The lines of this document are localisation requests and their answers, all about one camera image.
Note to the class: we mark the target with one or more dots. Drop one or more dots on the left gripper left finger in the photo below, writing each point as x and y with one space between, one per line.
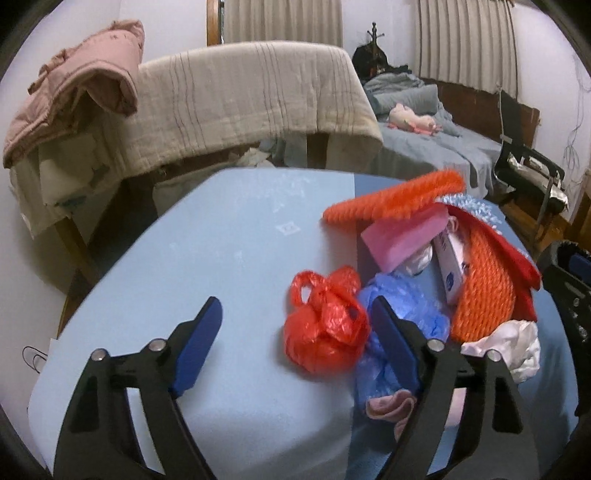
98 440

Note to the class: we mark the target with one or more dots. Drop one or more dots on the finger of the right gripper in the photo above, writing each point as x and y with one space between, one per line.
580 265

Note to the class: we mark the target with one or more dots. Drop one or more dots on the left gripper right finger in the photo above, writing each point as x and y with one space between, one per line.
494 439

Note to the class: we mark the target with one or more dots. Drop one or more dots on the red knit glove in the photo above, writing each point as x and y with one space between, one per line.
525 276

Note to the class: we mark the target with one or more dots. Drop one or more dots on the orange foam net sleeve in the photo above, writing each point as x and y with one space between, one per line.
487 298

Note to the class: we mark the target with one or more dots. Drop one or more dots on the white tissue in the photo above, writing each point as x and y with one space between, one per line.
518 343

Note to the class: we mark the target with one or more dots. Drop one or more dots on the pink cloth scrap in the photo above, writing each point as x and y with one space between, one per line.
395 409

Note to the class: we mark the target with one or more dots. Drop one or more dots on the white blue medicine box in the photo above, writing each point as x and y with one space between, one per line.
453 257

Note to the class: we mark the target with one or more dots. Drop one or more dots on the blue plastic bag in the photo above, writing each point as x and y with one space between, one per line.
380 372

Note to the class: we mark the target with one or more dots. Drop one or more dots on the pink foam net sleeve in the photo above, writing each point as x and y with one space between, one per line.
391 242

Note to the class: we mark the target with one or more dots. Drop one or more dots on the red plastic bag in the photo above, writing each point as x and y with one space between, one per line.
327 328

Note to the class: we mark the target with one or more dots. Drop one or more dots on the small white tissue ball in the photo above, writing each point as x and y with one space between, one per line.
418 261

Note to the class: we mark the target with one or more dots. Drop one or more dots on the silver chair cushion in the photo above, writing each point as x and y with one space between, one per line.
534 174

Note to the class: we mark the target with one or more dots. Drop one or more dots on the black metal armchair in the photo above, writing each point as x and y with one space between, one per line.
513 142

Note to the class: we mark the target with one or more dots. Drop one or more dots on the bed with grey sheet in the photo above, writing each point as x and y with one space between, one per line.
406 155

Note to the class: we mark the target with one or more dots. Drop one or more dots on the pink plush toy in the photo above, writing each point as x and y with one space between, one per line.
403 118

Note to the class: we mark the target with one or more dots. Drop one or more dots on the right beige curtain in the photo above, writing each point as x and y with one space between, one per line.
470 43

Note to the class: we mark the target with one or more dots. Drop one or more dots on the beige curtain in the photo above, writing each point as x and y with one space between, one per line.
470 43
311 21

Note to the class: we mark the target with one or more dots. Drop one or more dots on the blue patterned table cloth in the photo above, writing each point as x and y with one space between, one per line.
241 236

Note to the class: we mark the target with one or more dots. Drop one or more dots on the wooden coat stand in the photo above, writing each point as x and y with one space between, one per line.
374 36

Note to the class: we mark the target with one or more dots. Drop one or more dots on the left beige curtain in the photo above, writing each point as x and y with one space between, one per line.
311 21

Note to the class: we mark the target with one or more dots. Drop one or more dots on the beige striped blanket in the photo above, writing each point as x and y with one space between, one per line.
191 104

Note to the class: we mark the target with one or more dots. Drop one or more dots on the pink quilted jacket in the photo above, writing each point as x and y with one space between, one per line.
98 73

